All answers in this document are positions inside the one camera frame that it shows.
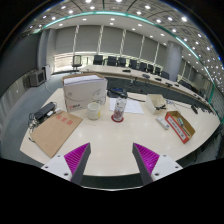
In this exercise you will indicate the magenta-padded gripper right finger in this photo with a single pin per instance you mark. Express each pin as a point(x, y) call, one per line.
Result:
point(148, 158)

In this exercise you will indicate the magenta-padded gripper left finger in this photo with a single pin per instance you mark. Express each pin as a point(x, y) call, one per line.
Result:
point(75, 158)

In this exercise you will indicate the clear black-capped water bottle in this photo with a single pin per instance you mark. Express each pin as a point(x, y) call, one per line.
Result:
point(119, 110)

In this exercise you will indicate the brown paper envelope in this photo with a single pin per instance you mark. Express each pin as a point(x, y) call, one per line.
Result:
point(55, 133)

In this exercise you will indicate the small white remote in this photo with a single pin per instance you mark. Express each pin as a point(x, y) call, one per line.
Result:
point(162, 123)

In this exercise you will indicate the open red-sided cardboard box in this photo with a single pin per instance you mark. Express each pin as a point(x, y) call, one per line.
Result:
point(176, 128)

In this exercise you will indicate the small white power adapter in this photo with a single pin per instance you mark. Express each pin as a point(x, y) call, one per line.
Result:
point(58, 111)

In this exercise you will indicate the white cup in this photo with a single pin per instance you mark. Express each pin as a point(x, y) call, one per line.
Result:
point(93, 111)

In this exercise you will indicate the flat round red coaster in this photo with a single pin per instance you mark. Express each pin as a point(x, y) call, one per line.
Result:
point(113, 119)

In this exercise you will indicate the small black tool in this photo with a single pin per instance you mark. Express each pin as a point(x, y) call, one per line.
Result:
point(161, 107)

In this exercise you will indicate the white paper sheet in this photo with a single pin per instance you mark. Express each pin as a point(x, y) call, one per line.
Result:
point(133, 107)

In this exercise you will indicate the black power brick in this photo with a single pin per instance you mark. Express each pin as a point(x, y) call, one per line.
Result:
point(45, 110)

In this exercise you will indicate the small open beige box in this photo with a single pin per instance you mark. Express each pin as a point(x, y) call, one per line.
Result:
point(153, 101)

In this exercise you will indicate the white cardboard paper box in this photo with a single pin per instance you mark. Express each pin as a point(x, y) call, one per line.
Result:
point(83, 93)

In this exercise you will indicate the grey box monitor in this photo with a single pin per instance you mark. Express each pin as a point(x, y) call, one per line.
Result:
point(37, 77)

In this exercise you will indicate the row of black chairs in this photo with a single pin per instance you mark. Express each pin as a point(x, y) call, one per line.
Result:
point(121, 61)

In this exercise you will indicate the ceiling lights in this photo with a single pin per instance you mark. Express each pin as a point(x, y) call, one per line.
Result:
point(146, 7)

